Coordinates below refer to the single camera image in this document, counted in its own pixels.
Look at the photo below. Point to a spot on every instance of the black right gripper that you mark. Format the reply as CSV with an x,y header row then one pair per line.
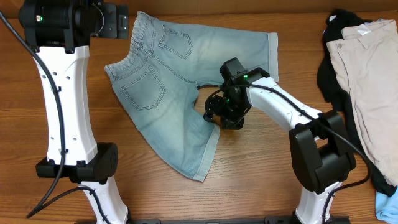
x,y
213,107

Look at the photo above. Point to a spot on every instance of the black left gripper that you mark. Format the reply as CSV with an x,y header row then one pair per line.
x,y
116,27

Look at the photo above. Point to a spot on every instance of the light blue denim shorts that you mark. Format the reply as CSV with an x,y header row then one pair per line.
x,y
158,83

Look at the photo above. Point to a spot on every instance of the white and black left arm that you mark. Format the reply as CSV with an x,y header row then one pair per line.
x,y
58,35

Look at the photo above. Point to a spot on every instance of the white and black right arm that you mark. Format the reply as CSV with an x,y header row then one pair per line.
x,y
320,162

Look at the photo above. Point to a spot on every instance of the black garment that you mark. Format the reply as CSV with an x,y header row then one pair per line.
x,y
334,94

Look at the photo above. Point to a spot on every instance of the beige trousers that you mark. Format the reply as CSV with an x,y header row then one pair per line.
x,y
365,63

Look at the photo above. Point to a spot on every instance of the light blue garment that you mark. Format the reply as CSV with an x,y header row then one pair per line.
x,y
386,208

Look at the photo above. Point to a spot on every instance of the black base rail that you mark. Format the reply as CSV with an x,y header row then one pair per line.
x,y
217,221

